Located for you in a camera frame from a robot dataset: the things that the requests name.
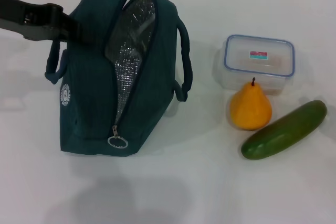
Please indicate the teal insulated lunch bag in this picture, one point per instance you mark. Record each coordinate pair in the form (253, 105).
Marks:
(92, 90)

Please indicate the clear blue-rimmed lunch box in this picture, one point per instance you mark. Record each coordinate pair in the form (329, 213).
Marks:
(258, 61)

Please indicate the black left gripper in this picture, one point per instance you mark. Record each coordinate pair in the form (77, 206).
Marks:
(23, 24)

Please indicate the green cucumber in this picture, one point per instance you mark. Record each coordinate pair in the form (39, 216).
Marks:
(284, 129)

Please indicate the orange pear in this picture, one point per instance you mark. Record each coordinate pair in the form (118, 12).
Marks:
(250, 108)

